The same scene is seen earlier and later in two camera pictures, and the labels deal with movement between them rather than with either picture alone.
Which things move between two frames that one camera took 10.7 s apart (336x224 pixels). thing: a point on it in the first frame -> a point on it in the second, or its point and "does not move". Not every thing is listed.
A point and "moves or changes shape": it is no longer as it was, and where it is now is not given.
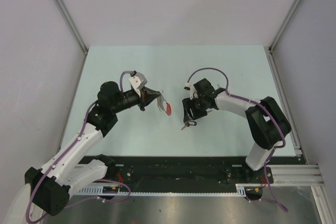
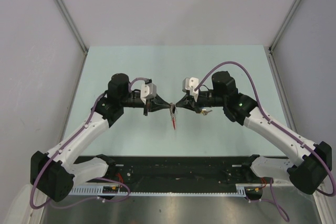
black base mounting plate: x=145 y=171 does not move
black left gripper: x=147 y=96 -> x=150 y=105
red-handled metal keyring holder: x=163 y=105 moves or changes shape
